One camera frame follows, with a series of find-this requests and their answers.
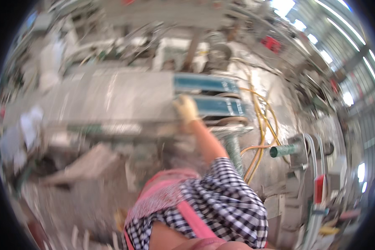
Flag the red and white lever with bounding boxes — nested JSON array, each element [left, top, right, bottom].
[[314, 174, 326, 204]]

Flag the red box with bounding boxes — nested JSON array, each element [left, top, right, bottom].
[[261, 35, 282, 54]]

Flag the person's body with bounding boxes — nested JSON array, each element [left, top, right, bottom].
[[123, 157, 269, 250]]

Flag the grey pulley bracket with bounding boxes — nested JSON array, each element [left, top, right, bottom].
[[288, 134, 335, 171]]

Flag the green metal cylinder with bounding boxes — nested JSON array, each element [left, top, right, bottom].
[[269, 144, 301, 158]]

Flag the yellow cables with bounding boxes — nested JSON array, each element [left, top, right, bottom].
[[238, 87, 281, 185]]

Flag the short teal metal panel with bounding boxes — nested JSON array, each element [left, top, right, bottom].
[[191, 96, 246, 117]]

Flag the green threaded post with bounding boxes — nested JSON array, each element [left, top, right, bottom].
[[222, 134, 245, 176]]

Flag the grey dusty machine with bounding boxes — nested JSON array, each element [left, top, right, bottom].
[[3, 67, 257, 147]]

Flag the person's right hand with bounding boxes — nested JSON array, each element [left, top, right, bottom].
[[173, 94, 201, 125]]

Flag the grey electric motor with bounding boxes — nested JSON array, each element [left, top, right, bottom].
[[206, 31, 234, 73]]

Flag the white bags heap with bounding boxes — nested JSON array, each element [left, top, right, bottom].
[[0, 106, 45, 167]]

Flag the grey flat slab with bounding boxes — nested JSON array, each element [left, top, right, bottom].
[[40, 143, 121, 189]]

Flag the long teal metal panel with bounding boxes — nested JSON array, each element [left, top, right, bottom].
[[174, 73, 240, 94]]

